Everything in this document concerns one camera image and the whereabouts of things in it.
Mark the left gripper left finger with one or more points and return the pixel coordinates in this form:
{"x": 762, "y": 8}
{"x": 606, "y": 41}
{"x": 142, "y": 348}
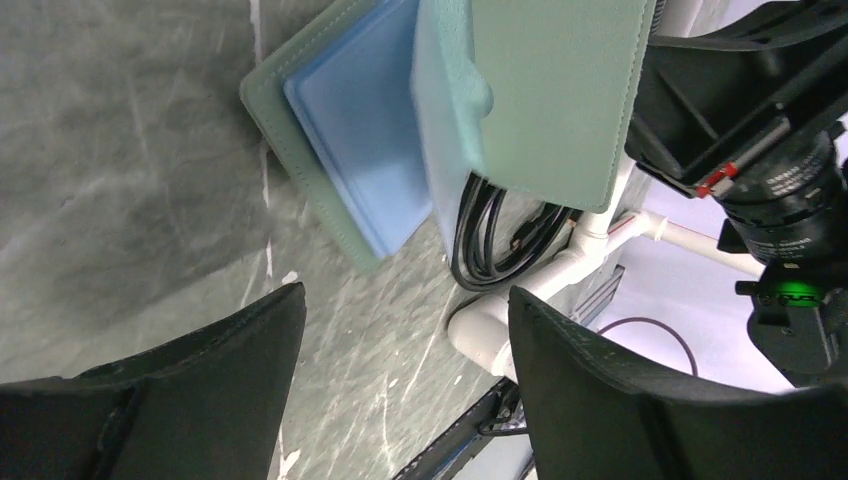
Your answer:
{"x": 206, "y": 405}

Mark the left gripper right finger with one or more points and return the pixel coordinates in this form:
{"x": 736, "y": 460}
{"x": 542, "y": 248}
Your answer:
{"x": 597, "y": 410}

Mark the green card holder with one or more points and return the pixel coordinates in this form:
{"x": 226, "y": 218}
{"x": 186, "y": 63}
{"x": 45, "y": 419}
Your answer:
{"x": 380, "y": 110}

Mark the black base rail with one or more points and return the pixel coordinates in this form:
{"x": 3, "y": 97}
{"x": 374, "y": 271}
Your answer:
{"x": 498, "y": 414}

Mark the white PVC pipe frame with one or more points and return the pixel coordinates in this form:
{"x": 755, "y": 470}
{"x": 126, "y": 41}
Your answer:
{"x": 479, "y": 331}

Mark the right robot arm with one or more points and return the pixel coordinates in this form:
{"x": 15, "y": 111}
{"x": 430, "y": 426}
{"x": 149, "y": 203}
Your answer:
{"x": 749, "y": 116}

